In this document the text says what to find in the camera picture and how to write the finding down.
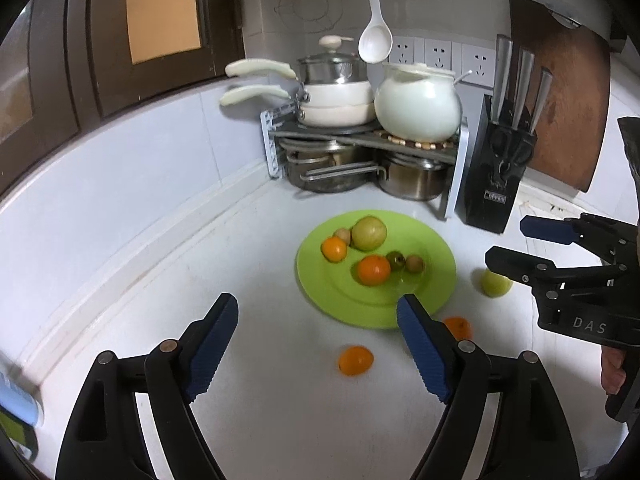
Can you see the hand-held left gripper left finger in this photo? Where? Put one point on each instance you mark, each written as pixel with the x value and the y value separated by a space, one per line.
pixel 210 355

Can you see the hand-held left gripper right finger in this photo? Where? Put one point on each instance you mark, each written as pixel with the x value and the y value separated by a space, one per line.
pixel 425 350

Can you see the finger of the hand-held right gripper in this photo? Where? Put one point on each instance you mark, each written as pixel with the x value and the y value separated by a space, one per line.
pixel 547 230
pixel 515 267

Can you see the orange tangerine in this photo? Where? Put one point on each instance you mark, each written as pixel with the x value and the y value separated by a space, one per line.
pixel 373 270
pixel 355 360
pixel 334 248
pixel 459 327

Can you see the brown longan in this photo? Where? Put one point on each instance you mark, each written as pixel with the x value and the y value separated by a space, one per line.
pixel 414 263
pixel 342 234

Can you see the green plate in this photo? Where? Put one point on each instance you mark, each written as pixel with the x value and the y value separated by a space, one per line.
pixel 350 300

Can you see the green tomato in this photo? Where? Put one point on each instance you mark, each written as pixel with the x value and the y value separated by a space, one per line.
pixel 396 259

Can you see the person's right hand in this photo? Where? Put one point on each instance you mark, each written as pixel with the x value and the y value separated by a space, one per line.
pixel 611 370

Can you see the black knife block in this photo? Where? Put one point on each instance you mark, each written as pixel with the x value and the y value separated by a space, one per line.
pixel 492 185

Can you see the black scissors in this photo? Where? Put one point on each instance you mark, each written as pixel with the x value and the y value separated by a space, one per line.
pixel 510 155

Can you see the grey corner pot rack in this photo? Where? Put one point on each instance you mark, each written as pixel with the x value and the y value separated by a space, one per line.
pixel 457 170

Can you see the brown wooden cutting board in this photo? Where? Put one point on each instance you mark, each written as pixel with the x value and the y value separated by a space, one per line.
pixel 570 100

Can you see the small steel pot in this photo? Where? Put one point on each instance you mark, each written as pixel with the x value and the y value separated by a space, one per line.
pixel 412 177

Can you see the wooden bead trivet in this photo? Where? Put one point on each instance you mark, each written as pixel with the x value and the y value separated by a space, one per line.
pixel 407 142

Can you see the white ceramic pot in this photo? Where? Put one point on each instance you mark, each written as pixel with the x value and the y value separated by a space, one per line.
pixel 417 105

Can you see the white pump bottle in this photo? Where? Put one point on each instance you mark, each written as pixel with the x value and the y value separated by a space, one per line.
pixel 20 390

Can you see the green dish soap bottle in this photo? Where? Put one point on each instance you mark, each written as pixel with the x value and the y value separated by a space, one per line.
pixel 15 440

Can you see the white ladle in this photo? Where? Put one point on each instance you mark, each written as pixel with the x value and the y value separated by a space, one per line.
pixel 375 42

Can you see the steel pot with glass lid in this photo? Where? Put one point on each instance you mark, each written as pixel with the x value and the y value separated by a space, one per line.
pixel 332 67

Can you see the white wall outlet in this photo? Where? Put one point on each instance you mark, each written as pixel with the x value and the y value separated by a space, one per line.
pixel 438 54
pixel 402 50
pixel 477 62

